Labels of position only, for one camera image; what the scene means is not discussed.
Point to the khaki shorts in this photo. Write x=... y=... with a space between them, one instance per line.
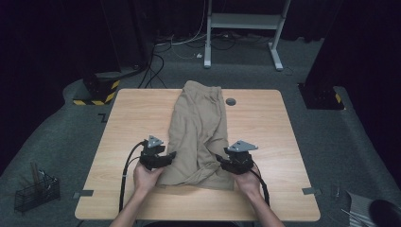
x=198 y=135

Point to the grey tape strip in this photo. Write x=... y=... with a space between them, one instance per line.
x=310 y=190
x=84 y=193

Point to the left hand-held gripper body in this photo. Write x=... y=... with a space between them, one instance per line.
x=153 y=153

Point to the black round object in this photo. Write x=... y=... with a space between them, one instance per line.
x=386 y=214

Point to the person's right hand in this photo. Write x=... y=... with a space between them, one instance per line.
x=249 y=183

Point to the white metal stand frame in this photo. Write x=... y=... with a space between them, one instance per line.
x=244 y=21

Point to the wooden sticks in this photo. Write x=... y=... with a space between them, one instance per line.
x=34 y=173

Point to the person's left hand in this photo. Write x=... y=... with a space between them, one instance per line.
x=145 y=179

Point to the black stand base yellow mark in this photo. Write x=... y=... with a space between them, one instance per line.
x=320 y=97

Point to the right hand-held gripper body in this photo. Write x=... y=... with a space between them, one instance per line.
x=241 y=159

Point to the grey striped sheet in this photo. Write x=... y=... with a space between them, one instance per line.
x=357 y=206

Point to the black yellow striped stand base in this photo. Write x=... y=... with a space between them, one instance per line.
x=101 y=90

